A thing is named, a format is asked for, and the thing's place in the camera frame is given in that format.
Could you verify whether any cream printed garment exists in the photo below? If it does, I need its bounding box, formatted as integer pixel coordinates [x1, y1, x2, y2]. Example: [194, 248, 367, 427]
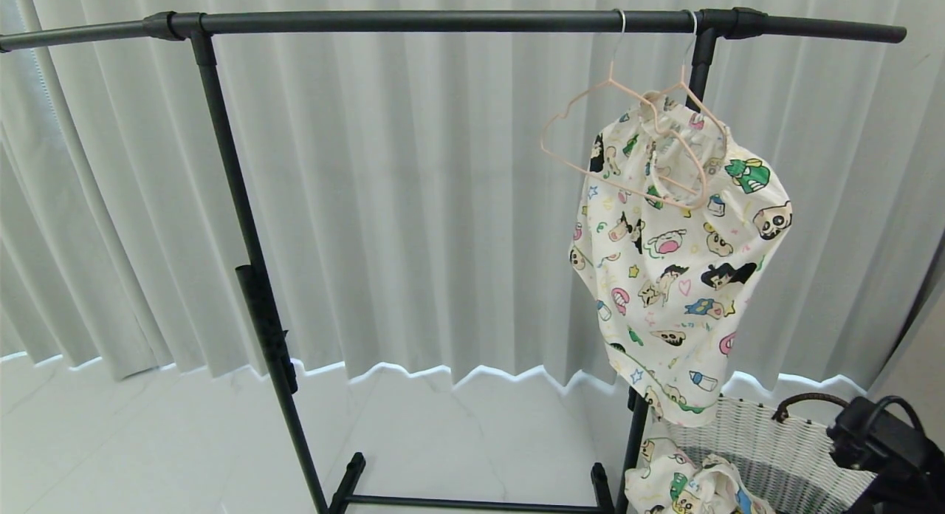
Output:
[624, 436, 776, 514]
[568, 93, 794, 428]

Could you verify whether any pink clothes hanger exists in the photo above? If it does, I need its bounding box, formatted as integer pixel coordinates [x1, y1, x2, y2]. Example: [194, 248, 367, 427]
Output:
[641, 10, 732, 197]
[540, 10, 709, 210]

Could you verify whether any black clothes rack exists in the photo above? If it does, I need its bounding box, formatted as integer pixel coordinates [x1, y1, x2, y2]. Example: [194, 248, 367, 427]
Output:
[0, 8, 907, 514]

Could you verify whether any white laundry basket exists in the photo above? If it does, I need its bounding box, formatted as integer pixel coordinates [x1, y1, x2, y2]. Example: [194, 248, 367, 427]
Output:
[641, 392, 879, 514]

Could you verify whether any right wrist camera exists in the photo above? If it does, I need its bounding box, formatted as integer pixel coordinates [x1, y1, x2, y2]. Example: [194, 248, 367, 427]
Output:
[827, 396, 945, 514]

